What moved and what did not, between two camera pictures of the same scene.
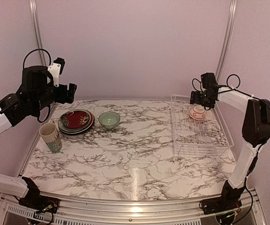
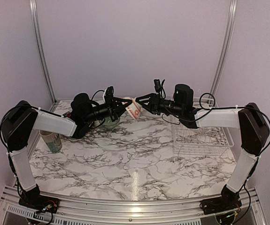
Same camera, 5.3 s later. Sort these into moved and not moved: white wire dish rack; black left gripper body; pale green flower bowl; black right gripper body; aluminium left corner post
Moved: black right gripper body; black left gripper body
Not moved: white wire dish rack; aluminium left corner post; pale green flower bowl
